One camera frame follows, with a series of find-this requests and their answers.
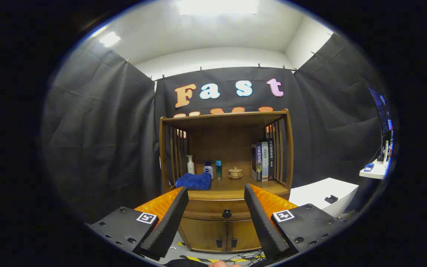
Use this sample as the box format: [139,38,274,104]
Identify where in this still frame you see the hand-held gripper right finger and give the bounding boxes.
[244,184,347,264]

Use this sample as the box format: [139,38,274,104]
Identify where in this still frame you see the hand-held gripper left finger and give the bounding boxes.
[87,186,189,261]

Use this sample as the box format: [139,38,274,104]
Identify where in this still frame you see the wooden drawer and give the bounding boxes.
[181,199,253,221]

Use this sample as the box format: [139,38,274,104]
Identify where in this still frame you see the wooden cabinet door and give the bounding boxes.
[178,218,228,253]
[227,220,262,253]

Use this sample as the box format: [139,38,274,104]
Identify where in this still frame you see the wooden countertop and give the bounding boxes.
[176,174,290,201]

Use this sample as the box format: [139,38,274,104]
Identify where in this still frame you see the wooden cabinet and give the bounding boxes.
[159,109,294,253]

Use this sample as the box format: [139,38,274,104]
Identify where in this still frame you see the yellow black hazard tape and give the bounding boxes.
[178,242,266,263]

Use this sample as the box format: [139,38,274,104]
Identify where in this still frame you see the blue towel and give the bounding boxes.
[175,172,212,191]

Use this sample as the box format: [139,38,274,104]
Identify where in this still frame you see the dark book blue spine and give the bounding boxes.
[251,144,263,182]

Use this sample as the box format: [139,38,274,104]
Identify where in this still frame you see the white box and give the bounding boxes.
[289,178,359,218]

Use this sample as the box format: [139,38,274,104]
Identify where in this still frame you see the pale blue book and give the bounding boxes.
[261,141,269,182]

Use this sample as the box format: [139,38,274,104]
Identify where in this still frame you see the black book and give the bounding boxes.
[267,139,275,181]

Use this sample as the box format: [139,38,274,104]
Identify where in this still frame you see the black backdrop cloth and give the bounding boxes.
[42,33,388,223]

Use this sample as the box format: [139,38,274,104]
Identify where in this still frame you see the ceiling light panel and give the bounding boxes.
[99,32,121,47]

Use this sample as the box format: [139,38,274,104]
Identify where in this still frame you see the black floor cables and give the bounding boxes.
[232,250,266,266]

